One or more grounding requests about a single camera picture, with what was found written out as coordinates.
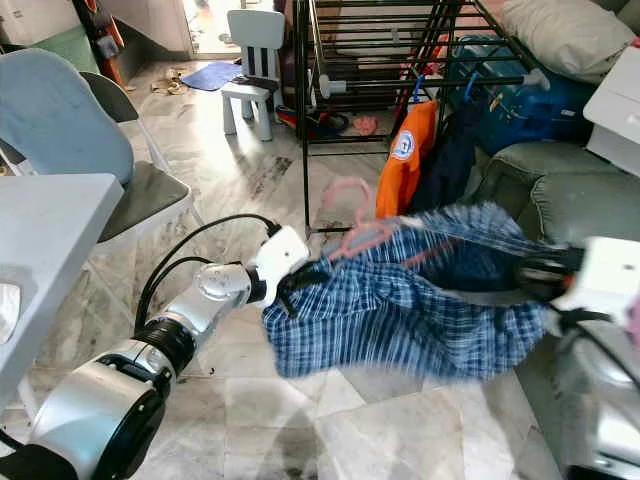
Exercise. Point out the pink plastic hanger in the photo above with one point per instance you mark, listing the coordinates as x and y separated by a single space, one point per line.
355 238

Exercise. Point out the blue plaid shorts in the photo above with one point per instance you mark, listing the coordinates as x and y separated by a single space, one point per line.
400 320

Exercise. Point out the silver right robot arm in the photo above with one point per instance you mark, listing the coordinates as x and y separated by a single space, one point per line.
605 400

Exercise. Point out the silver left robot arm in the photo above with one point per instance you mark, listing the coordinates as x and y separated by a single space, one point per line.
100 410

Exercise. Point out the blue plastic hanger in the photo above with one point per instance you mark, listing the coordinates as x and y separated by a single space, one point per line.
417 88
470 87

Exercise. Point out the dark green sofa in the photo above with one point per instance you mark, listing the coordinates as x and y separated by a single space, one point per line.
560 185

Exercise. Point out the white folding table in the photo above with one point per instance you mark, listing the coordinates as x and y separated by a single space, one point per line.
55 240

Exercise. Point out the black metal drying rack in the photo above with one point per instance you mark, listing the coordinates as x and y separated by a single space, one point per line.
307 180

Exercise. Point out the navy blue garment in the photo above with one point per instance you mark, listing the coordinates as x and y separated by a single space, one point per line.
455 160

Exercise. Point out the white cabinet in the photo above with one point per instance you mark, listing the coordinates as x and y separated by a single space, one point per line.
615 125

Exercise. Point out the large blue bag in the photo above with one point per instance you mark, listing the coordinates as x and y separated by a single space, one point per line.
525 110

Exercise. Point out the orange shirt with round badge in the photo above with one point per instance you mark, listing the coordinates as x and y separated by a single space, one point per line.
405 160

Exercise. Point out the pink slipper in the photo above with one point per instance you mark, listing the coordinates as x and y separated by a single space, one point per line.
365 125

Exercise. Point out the light blue cushion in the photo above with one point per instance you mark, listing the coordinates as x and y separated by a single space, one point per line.
65 115

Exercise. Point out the blue floor mat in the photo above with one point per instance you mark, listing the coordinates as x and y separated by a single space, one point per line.
213 76

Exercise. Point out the beige slippers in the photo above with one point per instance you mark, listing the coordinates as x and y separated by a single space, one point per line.
170 82

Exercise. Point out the beige pillow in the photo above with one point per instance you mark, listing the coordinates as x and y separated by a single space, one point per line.
570 35

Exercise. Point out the white child chair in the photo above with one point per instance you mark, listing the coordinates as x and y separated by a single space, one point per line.
255 35

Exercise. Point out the white storage box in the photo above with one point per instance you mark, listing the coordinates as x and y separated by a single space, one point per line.
40 20

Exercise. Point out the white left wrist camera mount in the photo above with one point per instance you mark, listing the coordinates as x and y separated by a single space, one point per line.
278 260

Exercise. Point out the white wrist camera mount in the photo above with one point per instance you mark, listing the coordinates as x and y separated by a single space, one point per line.
278 260
605 280

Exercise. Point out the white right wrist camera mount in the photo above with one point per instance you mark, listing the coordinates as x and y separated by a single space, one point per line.
605 280

